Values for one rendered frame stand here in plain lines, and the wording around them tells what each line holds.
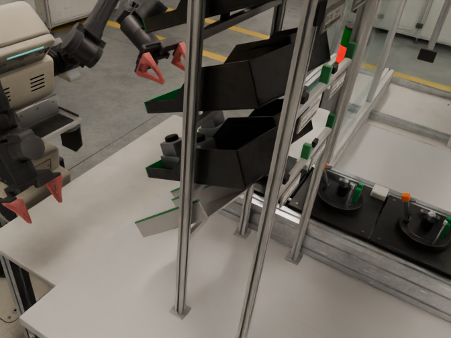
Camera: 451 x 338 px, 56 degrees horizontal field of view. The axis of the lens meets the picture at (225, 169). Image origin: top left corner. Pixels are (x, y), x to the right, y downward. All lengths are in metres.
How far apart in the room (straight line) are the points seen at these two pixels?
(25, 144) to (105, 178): 0.49
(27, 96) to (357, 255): 1.07
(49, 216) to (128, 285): 0.36
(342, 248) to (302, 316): 0.22
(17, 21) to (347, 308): 1.17
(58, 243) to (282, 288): 0.63
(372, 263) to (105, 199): 0.82
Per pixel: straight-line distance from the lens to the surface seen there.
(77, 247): 1.26
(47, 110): 1.47
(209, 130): 1.03
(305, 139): 1.68
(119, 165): 1.53
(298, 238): 1.20
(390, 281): 1.24
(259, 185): 1.30
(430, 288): 1.23
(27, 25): 1.34
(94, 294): 1.15
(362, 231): 1.25
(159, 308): 1.11
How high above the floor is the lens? 1.77
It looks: 36 degrees down
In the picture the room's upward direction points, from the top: 7 degrees clockwise
